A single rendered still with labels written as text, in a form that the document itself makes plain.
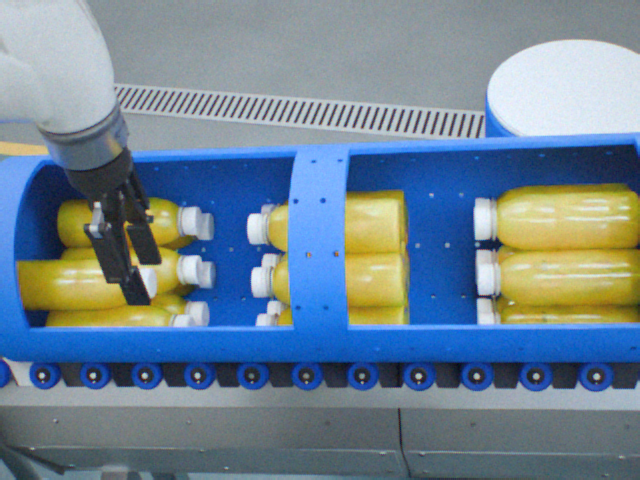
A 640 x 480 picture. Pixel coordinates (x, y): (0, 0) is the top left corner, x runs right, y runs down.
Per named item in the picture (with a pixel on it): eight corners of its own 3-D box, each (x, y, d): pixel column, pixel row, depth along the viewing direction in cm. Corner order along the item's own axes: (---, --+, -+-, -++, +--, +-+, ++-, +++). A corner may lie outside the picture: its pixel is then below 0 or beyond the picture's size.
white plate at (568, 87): (461, 66, 151) (461, 72, 152) (534, 167, 132) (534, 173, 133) (612, 22, 154) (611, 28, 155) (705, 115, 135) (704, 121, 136)
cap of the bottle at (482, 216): (490, 229, 108) (475, 230, 108) (489, 245, 111) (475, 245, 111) (489, 202, 110) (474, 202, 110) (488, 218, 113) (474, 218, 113)
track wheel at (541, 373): (554, 359, 114) (552, 355, 116) (518, 359, 115) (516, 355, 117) (554, 393, 115) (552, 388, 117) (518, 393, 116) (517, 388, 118)
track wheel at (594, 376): (615, 359, 113) (612, 355, 115) (578, 359, 114) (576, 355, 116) (615, 394, 114) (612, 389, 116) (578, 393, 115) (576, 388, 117)
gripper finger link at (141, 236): (125, 229, 114) (126, 224, 114) (140, 265, 119) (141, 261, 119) (148, 228, 113) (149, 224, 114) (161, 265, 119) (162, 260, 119)
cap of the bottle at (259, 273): (272, 288, 117) (258, 288, 118) (269, 261, 116) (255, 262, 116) (267, 302, 114) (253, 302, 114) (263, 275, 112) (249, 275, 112)
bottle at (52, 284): (1, 260, 117) (130, 257, 114) (26, 259, 123) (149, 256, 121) (2, 313, 117) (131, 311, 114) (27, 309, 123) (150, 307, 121)
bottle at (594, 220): (645, 230, 103) (489, 234, 106) (636, 257, 109) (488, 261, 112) (638, 179, 106) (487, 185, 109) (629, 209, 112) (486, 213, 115)
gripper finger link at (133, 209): (92, 186, 105) (93, 175, 105) (124, 225, 115) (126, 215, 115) (124, 185, 104) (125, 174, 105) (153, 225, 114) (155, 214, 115)
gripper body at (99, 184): (114, 172, 96) (137, 231, 103) (132, 122, 102) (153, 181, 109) (48, 174, 97) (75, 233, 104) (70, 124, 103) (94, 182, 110)
